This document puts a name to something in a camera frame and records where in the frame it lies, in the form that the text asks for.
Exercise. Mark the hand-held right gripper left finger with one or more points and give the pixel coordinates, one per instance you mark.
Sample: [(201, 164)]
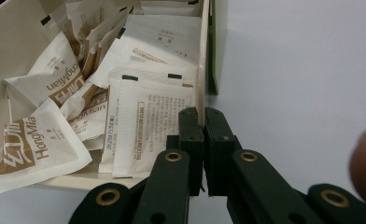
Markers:
[(191, 133)]

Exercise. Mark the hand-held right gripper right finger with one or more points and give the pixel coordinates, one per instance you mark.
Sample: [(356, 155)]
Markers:
[(217, 146)]

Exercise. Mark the pile of white brown packets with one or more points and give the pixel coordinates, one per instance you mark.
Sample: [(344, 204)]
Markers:
[(147, 124)]

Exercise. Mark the white cardboard box green outside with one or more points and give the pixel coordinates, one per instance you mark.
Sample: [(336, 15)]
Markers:
[(3, 46)]

